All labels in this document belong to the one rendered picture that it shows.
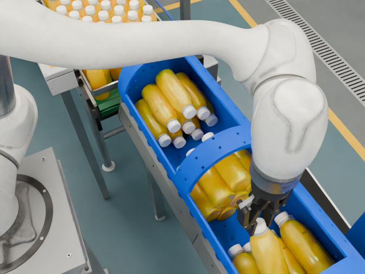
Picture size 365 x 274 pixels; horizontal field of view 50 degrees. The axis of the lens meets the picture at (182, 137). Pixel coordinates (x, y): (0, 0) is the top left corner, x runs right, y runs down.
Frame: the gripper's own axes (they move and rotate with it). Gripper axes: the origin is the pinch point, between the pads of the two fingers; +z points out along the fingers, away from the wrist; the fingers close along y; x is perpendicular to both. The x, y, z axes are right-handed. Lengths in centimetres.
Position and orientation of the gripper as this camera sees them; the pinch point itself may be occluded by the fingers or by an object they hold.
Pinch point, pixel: (258, 220)
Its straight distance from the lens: 89.6
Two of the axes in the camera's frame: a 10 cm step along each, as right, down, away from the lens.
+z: 0.3, 5.8, 8.1
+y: 8.8, -4.0, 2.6
